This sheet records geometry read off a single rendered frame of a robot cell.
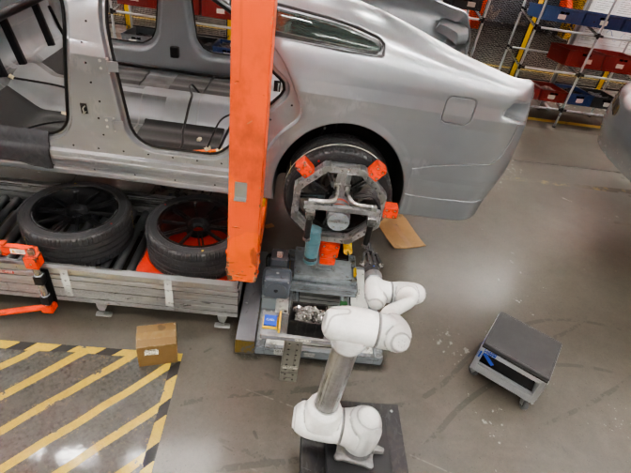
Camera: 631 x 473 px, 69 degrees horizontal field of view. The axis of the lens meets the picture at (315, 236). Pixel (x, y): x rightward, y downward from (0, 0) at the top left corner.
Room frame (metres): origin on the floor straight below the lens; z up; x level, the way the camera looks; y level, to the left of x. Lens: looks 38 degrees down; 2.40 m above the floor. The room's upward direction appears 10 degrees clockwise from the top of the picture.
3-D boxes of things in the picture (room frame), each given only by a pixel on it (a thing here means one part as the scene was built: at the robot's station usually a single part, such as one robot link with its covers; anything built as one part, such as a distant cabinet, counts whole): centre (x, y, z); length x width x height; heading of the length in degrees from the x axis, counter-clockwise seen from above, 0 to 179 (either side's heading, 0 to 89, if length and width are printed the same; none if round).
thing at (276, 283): (2.22, 0.20, 0.26); 0.42 x 0.18 x 0.35; 5
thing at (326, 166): (2.28, -0.10, 0.85); 0.54 x 0.07 x 0.54; 95
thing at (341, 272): (2.45, -0.08, 0.32); 0.40 x 0.30 x 0.28; 95
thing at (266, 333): (1.66, -0.01, 0.44); 0.43 x 0.17 x 0.03; 95
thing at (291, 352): (1.65, 0.02, 0.21); 0.10 x 0.10 x 0.42; 5
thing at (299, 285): (2.45, -0.09, 0.13); 0.50 x 0.36 x 0.10; 95
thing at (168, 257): (2.33, 0.77, 0.39); 0.66 x 0.66 x 0.24
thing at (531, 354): (1.91, -1.34, 0.17); 0.43 x 0.36 x 0.34; 60
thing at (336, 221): (2.21, -0.11, 0.85); 0.21 x 0.14 x 0.14; 5
